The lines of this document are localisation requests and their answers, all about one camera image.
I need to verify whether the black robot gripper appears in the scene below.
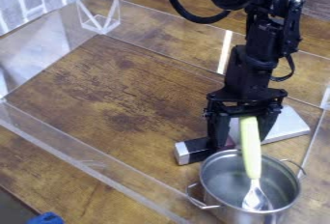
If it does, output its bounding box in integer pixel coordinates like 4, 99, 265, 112
204, 45, 287, 150

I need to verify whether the small silver pot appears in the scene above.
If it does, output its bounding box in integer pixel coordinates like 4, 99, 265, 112
185, 150, 301, 224

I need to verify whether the yellow handled metal spoon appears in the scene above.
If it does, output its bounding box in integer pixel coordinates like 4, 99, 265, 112
239, 116, 272, 210

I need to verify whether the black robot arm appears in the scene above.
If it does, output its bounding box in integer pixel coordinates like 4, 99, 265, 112
168, 0, 304, 154

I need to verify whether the grey flat metal box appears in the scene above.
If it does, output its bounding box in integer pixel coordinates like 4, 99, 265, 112
228, 105, 311, 145

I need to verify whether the black and silver block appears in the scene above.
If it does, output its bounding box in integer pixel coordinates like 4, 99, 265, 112
172, 135, 237, 166

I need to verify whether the clear acrylic barrier panel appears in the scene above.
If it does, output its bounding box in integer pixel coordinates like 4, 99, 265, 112
0, 0, 330, 224

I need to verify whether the blue object at corner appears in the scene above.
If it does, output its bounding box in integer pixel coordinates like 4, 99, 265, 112
25, 212, 64, 224

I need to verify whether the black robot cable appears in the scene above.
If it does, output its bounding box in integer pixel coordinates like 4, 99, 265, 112
164, 0, 233, 25

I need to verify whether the clear acrylic corner bracket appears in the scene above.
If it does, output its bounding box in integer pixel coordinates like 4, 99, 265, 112
76, 0, 120, 35

